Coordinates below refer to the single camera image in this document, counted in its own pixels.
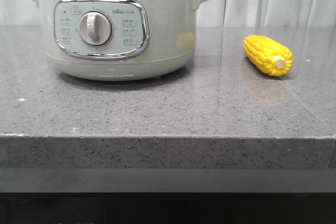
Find yellow corn cob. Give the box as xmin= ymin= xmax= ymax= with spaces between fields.
xmin=243 ymin=35 xmax=294 ymax=77

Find pale green electric pot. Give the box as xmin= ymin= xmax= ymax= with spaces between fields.
xmin=32 ymin=0 xmax=210 ymax=81

